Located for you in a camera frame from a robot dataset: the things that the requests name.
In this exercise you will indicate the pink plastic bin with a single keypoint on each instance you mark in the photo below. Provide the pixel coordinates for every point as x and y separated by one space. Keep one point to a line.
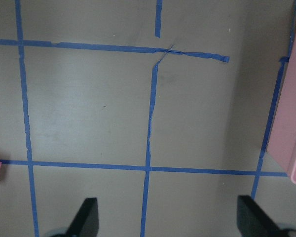
282 141

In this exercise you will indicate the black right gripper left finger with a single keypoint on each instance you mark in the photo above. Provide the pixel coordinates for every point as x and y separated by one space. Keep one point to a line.
86 221

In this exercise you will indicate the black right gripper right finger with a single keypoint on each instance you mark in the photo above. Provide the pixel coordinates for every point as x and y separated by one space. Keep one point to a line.
252 221

